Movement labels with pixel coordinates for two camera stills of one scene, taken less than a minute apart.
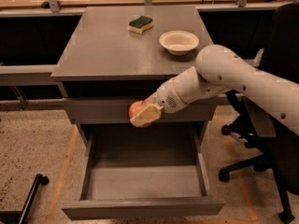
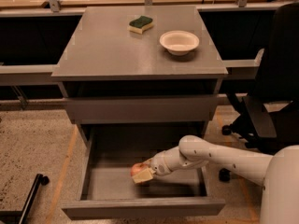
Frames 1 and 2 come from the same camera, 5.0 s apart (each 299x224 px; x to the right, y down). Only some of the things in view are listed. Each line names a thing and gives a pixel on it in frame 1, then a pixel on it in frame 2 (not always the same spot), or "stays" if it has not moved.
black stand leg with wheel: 21,217 stays
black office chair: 259,129 stays
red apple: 135,108 -> 137,167
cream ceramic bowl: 178,42 stays
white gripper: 167,97 -> 159,164
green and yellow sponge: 140,24 stays
